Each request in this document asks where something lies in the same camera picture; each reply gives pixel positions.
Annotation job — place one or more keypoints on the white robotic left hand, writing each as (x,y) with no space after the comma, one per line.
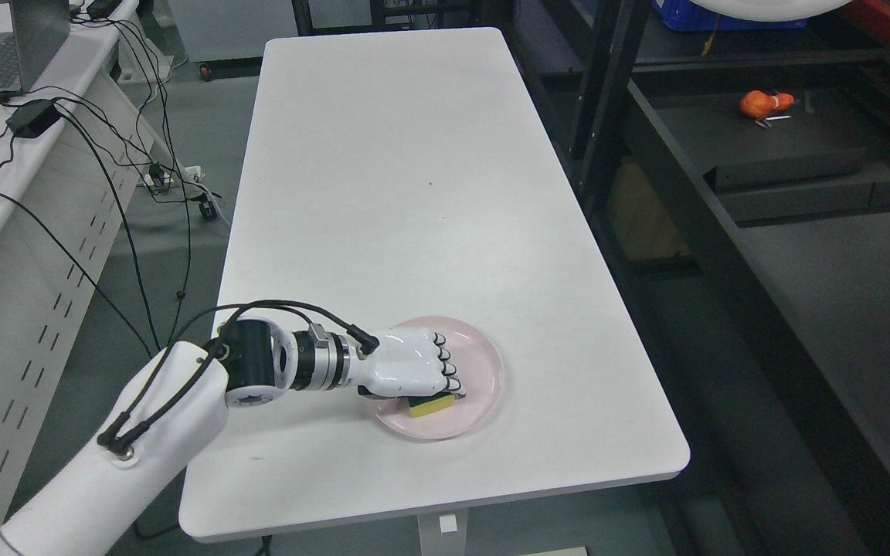
(408,362)

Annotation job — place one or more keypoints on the pink round plate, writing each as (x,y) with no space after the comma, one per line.
(479,368)

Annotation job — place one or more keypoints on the orange toy object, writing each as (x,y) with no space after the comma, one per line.
(757,105)

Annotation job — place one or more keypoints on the blue plastic crate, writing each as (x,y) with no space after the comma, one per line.
(686,16)

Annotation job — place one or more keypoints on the green yellow sponge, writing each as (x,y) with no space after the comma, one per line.
(419,406)

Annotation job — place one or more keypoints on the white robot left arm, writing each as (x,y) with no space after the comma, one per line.
(177,404)

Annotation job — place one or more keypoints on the white power strip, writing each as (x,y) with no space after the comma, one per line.
(159,179)

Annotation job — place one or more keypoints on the black power adapter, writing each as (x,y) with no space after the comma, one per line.
(32,119)

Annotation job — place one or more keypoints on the white side desk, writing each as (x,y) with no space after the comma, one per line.
(60,200)

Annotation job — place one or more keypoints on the grey laptop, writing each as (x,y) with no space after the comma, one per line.
(39,30)

